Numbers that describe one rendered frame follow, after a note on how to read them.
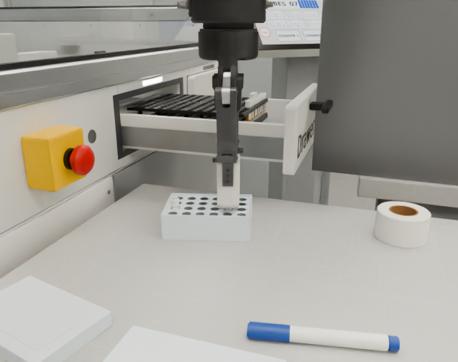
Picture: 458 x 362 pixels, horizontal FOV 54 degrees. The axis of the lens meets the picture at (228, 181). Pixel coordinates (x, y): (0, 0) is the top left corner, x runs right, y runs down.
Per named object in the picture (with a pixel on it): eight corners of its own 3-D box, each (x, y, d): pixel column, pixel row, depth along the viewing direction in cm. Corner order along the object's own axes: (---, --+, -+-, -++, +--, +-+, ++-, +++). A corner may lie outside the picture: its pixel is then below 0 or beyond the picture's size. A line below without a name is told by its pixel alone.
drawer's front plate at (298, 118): (318, 135, 96) (321, 82, 92) (292, 177, 70) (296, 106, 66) (309, 134, 96) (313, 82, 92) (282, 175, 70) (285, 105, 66)
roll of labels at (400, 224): (421, 253, 58) (426, 225, 57) (367, 240, 62) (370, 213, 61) (431, 233, 64) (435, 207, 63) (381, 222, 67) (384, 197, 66)
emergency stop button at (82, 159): (99, 170, 61) (96, 141, 59) (81, 179, 57) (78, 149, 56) (80, 168, 61) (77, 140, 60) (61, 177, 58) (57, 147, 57)
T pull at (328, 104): (332, 107, 82) (333, 99, 82) (328, 114, 76) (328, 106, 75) (313, 105, 83) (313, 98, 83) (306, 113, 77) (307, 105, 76)
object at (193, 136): (308, 129, 94) (310, 100, 92) (284, 163, 71) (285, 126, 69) (139, 117, 106) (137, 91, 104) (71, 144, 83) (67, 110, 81)
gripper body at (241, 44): (201, 26, 59) (203, 95, 63) (193, 26, 51) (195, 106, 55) (258, 26, 59) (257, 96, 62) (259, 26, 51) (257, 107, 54)
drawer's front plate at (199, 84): (232, 103, 132) (232, 65, 129) (195, 123, 106) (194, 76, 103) (226, 103, 133) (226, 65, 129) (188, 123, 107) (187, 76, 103)
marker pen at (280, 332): (395, 345, 42) (397, 330, 41) (399, 357, 40) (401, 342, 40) (248, 331, 44) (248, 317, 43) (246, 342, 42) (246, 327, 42)
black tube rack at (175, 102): (267, 129, 93) (267, 98, 91) (243, 151, 77) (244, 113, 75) (170, 122, 99) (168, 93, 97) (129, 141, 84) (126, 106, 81)
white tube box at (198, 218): (251, 217, 69) (252, 194, 68) (251, 242, 61) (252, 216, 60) (172, 215, 70) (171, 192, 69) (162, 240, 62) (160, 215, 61)
